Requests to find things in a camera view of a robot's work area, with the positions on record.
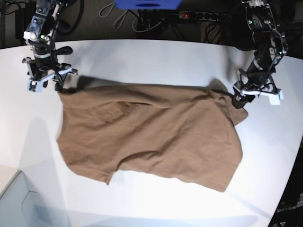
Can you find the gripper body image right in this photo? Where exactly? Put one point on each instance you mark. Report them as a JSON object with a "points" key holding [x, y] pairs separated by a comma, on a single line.
{"points": [[254, 83]]}

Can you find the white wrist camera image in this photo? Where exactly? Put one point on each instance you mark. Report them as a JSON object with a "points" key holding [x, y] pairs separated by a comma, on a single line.
{"points": [[35, 86], [275, 99]]}

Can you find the black power strip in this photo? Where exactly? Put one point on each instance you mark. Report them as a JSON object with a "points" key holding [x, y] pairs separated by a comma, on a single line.
{"points": [[201, 16]]}

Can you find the brown t-shirt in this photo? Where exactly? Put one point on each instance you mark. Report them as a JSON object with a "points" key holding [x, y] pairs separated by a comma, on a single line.
{"points": [[186, 133]]}

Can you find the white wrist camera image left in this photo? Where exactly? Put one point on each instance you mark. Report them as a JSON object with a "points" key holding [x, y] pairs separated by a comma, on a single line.
{"points": [[35, 86]]}

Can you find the blue plastic box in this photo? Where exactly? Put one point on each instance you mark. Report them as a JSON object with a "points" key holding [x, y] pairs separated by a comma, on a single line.
{"points": [[147, 4]]}

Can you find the grey bin at corner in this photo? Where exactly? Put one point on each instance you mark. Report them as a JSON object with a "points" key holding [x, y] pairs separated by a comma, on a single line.
{"points": [[19, 205]]}

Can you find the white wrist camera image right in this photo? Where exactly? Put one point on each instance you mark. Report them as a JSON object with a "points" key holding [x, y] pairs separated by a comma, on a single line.
{"points": [[275, 99]]}

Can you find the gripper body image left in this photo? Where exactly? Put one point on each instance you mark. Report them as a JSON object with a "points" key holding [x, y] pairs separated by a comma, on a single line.
{"points": [[46, 72]]}

